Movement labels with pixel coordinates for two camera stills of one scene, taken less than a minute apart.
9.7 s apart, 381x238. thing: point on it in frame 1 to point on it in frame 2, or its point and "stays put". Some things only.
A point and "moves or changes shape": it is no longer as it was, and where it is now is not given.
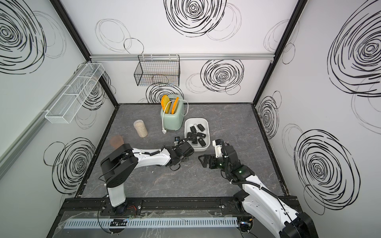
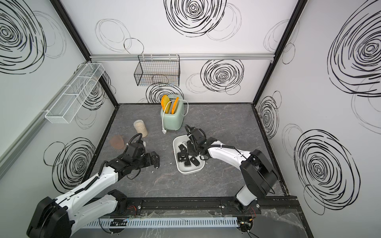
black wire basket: [158, 70] stays put
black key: [202, 142] moves or changes shape
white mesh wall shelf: [63, 110] stays put
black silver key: [195, 141] moves or changes shape
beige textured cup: [140, 127] stays put
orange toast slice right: [174, 105] stays put
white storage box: [196, 132] moves or changes shape
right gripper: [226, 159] to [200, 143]
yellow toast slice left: [164, 100] stays put
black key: [193, 130] moves or changes shape
